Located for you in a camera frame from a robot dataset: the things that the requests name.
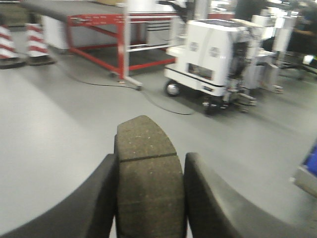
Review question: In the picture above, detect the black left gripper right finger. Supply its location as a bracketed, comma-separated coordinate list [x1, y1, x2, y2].
[184, 152, 317, 238]

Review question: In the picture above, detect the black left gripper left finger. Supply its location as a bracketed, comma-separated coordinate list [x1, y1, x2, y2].
[0, 153, 118, 238]

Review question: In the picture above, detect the brake pad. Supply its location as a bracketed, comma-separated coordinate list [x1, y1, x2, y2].
[114, 115, 186, 238]

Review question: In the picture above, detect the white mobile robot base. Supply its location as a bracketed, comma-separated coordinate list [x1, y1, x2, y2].
[164, 19, 283, 115]

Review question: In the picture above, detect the red white traffic cone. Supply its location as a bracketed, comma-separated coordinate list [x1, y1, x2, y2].
[25, 23, 56, 66]

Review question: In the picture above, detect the red frame workbench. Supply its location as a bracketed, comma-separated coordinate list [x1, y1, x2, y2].
[20, 0, 177, 85]

